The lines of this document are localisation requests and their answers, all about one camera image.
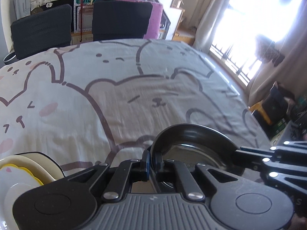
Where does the cartoon print tablecloth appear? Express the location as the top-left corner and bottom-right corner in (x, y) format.
(0, 38), (272, 230)

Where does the cream ceramic bowl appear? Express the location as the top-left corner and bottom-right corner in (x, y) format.
(14, 152), (64, 184)

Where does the yellow rimmed cartoon plate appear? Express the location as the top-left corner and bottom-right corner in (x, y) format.
(1, 158), (43, 229)

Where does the right dark blue chair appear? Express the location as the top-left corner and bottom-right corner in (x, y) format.
(92, 0), (153, 41)

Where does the dark blue chair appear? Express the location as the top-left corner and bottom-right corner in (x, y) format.
(10, 4), (72, 60)
(92, 0), (153, 41)

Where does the beige window curtain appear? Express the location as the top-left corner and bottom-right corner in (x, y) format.
(191, 0), (230, 53)

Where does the left dark blue chair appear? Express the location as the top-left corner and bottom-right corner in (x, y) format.
(10, 4), (72, 60)

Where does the grey waste bin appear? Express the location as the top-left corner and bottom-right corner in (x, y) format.
(3, 52), (18, 65)

